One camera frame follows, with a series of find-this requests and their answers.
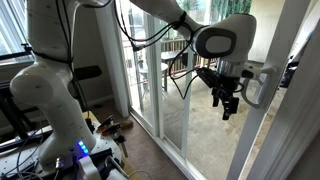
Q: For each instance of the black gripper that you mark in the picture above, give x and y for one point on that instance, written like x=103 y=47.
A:
x=228 y=87

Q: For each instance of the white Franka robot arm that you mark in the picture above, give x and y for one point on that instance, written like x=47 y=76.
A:
x=50 y=100

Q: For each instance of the fixed glass door panel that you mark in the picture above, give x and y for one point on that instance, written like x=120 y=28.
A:
x=137 y=100

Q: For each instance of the round glass patio table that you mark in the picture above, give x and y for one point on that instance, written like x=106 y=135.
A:
x=165 y=66

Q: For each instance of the dark patio bench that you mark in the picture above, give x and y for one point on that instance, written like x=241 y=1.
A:
x=168 y=55

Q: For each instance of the wooden balcony railing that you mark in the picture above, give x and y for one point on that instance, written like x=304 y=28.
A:
x=173 y=45

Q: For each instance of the small green potted plant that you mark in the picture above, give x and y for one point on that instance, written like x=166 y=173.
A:
x=140 y=60

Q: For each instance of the green hedge trees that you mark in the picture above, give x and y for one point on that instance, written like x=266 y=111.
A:
x=233 y=6

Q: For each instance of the white surfboard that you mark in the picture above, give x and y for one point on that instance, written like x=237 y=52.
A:
x=308 y=33

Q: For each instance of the black orange bar clamp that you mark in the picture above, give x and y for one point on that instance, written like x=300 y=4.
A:
x=106 y=122
x=115 y=131

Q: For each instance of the grey robot mounting plate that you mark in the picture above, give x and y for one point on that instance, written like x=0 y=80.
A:
x=106 y=146

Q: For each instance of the white plastic device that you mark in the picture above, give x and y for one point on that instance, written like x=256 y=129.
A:
x=87 y=168

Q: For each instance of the black keyboard stand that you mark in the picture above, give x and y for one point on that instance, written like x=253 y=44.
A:
x=11 y=113

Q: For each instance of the white framed room window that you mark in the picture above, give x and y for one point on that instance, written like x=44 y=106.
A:
x=10 y=30

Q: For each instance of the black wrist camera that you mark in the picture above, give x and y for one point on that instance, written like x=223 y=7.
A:
x=207 y=77

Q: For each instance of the white screen door frame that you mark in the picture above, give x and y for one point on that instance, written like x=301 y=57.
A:
x=186 y=120

